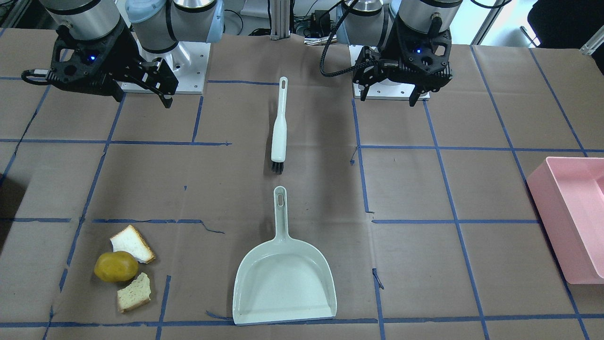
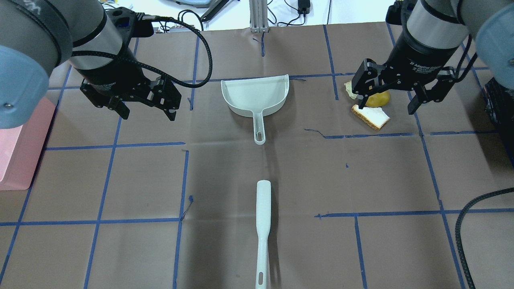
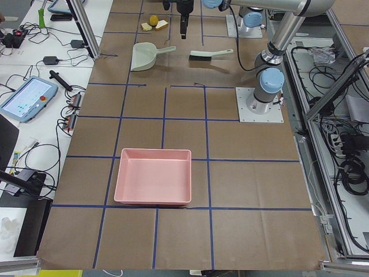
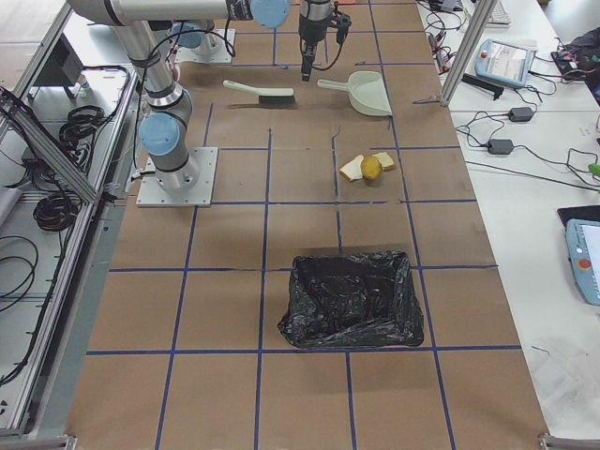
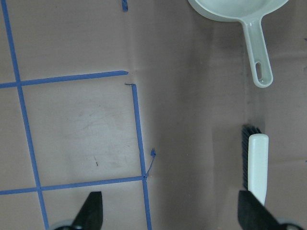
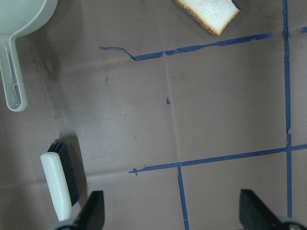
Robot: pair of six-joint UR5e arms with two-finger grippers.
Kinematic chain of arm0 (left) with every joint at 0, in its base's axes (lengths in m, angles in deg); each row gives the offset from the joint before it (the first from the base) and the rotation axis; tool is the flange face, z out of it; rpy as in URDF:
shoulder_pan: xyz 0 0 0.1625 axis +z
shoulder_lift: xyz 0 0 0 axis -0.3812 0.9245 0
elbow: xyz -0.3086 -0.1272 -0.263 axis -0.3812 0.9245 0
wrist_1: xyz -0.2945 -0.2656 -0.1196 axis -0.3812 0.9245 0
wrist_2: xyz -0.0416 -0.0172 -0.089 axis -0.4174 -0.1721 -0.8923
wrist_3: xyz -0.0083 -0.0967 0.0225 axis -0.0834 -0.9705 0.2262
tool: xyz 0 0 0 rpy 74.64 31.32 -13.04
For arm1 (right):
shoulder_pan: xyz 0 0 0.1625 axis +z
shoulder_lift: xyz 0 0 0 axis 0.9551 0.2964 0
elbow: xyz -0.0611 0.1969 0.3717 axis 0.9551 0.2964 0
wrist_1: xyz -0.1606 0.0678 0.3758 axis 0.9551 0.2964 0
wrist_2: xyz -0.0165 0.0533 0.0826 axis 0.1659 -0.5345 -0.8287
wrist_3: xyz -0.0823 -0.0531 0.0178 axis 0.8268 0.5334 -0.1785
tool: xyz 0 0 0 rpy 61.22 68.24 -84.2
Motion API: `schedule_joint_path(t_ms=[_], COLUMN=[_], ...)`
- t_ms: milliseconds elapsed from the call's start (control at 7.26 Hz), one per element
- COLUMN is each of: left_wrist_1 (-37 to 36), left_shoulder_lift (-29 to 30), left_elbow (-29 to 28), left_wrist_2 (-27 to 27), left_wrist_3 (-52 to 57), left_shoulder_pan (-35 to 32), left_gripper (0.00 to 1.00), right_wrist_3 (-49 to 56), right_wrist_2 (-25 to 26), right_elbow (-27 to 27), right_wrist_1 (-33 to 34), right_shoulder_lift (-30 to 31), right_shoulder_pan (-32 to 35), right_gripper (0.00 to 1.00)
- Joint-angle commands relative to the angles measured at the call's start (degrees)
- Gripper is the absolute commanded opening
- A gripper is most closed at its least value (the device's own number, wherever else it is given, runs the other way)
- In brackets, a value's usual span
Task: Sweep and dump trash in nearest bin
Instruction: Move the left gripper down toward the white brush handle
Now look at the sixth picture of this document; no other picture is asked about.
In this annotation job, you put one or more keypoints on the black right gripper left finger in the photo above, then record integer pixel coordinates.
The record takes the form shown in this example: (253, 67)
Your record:
(92, 214)

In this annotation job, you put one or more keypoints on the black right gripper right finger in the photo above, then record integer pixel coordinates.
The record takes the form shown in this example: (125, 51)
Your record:
(254, 214)

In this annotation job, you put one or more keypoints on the white bread slice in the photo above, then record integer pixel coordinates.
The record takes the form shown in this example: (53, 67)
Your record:
(213, 15)

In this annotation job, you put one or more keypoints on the pale green dustpan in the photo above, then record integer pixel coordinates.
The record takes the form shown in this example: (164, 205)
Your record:
(17, 19)

